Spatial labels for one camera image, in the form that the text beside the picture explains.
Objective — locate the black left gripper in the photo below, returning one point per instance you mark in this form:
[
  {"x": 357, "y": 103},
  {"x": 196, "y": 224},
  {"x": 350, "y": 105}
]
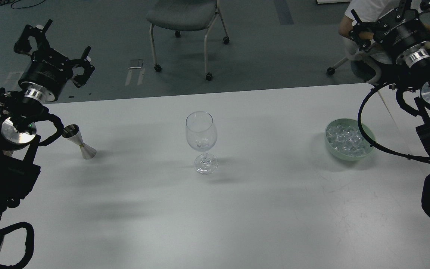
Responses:
[{"x": 45, "y": 73}]

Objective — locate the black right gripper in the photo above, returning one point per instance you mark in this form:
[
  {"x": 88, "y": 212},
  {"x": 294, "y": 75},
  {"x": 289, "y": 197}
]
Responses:
[{"x": 406, "y": 42}]

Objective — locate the steel cocktail jigger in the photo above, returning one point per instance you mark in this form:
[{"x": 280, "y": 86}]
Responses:
[{"x": 72, "y": 133}]

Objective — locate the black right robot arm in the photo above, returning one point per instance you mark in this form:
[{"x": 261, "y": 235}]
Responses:
[{"x": 413, "y": 96}]

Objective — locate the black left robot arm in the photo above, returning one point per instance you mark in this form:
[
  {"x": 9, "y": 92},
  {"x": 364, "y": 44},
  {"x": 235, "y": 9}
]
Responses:
[{"x": 26, "y": 123}]

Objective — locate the green bowl of ice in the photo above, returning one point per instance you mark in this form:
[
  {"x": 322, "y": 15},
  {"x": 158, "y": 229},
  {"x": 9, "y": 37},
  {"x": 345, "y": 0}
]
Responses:
[{"x": 344, "y": 140}]

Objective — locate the clear wine glass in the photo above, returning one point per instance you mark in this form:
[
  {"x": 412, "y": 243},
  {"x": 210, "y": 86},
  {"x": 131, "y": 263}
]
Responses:
[{"x": 201, "y": 135}]

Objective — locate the seated person in white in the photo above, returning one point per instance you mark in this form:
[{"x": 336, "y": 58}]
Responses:
[{"x": 371, "y": 11}]

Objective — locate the white swivel chair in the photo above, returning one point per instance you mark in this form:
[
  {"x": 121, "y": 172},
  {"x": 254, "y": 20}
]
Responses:
[{"x": 362, "y": 65}]

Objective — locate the metal floor plate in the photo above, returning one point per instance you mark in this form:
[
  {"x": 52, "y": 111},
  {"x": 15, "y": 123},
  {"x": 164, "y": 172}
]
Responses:
[{"x": 136, "y": 64}]

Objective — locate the grey office chair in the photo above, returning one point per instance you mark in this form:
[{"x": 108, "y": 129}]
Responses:
[{"x": 185, "y": 16}]

